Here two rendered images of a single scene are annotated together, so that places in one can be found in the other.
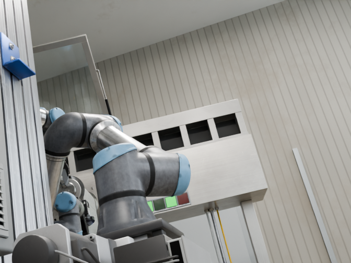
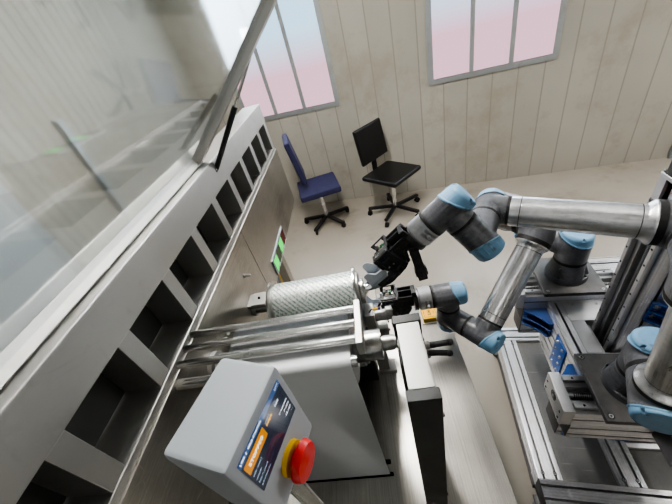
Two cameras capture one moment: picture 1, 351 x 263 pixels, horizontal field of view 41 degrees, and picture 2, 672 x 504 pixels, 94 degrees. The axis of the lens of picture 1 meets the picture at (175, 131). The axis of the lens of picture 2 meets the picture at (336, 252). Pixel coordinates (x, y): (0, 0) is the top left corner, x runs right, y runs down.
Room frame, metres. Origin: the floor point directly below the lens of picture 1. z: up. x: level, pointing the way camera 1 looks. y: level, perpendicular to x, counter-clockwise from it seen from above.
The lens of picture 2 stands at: (1.85, 1.17, 1.90)
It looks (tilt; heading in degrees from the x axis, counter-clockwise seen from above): 36 degrees down; 281
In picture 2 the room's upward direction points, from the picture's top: 16 degrees counter-clockwise
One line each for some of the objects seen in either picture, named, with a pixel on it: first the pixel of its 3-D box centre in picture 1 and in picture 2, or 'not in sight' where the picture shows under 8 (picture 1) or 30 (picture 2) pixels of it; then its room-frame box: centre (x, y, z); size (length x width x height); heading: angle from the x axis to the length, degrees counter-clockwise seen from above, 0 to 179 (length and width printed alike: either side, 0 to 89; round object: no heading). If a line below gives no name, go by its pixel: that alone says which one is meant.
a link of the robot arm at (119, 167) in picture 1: (119, 172); (572, 242); (1.12, 0.16, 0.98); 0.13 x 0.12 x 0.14; 129
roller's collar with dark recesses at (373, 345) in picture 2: not in sight; (367, 345); (1.92, 0.77, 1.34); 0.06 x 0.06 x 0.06; 1
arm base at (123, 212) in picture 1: (125, 217); (568, 264); (1.12, 0.17, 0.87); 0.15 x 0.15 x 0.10
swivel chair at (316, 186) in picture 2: not in sight; (315, 182); (2.46, -1.98, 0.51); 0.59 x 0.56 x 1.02; 172
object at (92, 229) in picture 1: (93, 225); not in sight; (2.07, 0.46, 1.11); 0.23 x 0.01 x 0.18; 1
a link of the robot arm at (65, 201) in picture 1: (67, 204); (447, 295); (1.68, 0.45, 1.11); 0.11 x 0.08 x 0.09; 1
